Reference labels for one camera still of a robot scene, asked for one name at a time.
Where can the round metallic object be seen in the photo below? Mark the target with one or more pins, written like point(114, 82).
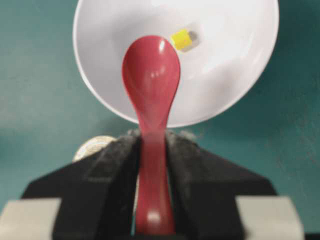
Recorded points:
point(92, 146)

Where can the yellow hexagonal prism block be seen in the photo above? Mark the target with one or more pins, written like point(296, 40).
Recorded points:
point(181, 39)

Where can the white bowl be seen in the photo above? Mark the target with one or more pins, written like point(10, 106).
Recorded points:
point(232, 42)

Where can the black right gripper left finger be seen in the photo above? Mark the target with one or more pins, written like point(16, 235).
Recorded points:
point(97, 193)

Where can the red plastic spoon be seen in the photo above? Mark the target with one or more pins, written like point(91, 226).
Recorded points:
point(151, 74)

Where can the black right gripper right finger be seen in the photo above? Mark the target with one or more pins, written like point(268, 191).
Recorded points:
point(203, 189)

